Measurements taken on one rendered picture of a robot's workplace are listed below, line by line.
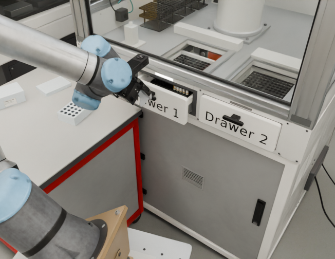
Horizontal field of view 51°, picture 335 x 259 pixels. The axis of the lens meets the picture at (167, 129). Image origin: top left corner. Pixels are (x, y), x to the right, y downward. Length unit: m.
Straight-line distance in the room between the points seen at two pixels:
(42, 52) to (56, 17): 1.17
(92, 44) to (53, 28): 0.98
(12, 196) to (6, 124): 0.80
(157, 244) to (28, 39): 0.61
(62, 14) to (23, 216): 1.40
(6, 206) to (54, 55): 0.32
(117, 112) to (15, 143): 0.40
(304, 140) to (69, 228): 0.74
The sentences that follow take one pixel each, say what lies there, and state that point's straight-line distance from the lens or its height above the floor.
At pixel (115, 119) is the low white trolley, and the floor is 0.76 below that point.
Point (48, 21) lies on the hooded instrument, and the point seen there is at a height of 0.91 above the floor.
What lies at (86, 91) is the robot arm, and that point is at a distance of 0.92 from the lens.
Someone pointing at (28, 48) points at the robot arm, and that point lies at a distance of 0.79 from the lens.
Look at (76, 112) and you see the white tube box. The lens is 1.41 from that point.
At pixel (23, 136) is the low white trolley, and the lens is 1.41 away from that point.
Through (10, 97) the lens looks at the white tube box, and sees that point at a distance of 1.57.
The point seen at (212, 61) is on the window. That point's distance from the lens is 1.19.
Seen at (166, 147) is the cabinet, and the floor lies 0.57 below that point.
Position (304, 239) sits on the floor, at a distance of 2.06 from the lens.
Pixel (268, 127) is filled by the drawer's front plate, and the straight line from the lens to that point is 1.16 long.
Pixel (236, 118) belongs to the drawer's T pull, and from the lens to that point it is 1.17.
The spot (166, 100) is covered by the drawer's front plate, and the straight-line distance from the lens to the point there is 1.26.
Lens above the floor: 1.61
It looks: 39 degrees down
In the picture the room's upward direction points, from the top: straight up
